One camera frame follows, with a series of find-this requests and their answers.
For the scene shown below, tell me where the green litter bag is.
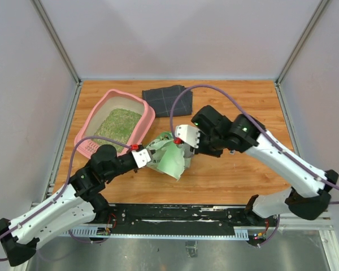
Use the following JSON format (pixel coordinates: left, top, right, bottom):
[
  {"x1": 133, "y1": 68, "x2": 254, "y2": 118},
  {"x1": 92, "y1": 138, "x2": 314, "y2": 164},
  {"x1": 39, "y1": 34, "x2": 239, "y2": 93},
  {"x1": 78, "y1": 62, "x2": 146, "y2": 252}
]
[{"x1": 146, "y1": 132, "x2": 192, "y2": 181}]

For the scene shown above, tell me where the pink litter box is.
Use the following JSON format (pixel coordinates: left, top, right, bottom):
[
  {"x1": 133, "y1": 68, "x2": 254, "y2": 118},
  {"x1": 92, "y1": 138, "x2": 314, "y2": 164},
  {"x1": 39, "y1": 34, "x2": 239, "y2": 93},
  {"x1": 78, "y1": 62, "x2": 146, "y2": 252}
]
[{"x1": 74, "y1": 89, "x2": 155, "y2": 154}]

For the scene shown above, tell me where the grey metal scoop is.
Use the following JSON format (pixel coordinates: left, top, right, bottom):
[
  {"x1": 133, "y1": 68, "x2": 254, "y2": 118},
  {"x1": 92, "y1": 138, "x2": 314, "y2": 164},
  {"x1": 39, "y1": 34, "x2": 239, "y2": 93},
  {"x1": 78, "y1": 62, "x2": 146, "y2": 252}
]
[{"x1": 183, "y1": 144, "x2": 195, "y2": 159}]

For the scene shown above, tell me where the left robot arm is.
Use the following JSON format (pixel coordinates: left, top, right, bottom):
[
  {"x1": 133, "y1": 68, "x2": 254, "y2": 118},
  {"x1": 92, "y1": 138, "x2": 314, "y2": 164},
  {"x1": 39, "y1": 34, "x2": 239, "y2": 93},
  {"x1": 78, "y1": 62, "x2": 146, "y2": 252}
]
[{"x1": 0, "y1": 145, "x2": 151, "y2": 266}]

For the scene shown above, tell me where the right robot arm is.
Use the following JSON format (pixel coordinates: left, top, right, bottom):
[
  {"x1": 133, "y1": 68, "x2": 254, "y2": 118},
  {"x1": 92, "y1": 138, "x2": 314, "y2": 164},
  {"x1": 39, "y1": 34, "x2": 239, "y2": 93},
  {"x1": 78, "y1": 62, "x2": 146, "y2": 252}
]
[{"x1": 192, "y1": 105, "x2": 338, "y2": 226}]

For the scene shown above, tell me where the green cat litter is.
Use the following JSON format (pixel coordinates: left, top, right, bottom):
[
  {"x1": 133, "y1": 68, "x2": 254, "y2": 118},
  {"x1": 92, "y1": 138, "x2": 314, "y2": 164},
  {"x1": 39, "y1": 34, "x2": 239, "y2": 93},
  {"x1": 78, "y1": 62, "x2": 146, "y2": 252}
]
[{"x1": 94, "y1": 108, "x2": 141, "y2": 144}]

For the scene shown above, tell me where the dark checked folded cloth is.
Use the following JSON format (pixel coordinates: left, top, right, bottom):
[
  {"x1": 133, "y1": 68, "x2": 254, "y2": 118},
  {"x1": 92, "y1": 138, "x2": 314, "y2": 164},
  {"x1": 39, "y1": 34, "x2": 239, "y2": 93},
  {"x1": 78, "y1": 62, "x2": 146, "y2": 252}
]
[{"x1": 142, "y1": 85, "x2": 193, "y2": 118}]

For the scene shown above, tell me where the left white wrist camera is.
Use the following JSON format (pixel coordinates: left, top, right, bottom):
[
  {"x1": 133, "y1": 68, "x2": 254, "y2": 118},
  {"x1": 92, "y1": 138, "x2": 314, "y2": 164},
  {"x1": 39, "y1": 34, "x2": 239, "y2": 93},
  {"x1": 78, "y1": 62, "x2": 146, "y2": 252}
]
[{"x1": 130, "y1": 144, "x2": 155, "y2": 169}]

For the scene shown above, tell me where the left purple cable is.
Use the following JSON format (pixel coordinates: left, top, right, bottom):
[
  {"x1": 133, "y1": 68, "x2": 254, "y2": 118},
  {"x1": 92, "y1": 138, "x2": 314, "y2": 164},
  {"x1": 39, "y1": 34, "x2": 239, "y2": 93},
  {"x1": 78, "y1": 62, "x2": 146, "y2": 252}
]
[{"x1": 0, "y1": 135, "x2": 136, "y2": 261}]

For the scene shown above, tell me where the purple cable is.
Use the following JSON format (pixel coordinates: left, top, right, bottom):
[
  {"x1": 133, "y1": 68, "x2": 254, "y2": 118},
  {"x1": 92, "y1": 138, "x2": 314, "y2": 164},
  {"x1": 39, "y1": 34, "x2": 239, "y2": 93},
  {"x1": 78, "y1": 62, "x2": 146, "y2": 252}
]
[
  {"x1": 169, "y1": 84, "x2": 339, "y2": 244},
  {"x1": 0, "y1": 135, "x2": 136, "y2": 261}
]

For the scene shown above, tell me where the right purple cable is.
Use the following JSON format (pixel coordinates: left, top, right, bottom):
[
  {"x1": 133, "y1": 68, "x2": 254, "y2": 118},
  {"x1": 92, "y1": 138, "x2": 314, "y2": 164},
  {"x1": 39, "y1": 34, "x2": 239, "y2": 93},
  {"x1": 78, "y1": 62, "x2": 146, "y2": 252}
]
[{"x1": 169, "y1": 84, "x2": 339, "y2": 244}]

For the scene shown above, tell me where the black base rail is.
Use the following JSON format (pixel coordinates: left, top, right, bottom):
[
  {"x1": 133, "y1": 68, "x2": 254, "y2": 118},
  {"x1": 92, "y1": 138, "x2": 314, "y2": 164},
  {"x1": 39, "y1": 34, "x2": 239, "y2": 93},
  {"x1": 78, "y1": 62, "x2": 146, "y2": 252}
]
[{"x1": 25, "y1": 202, "x2": 331, "y2": 241}]

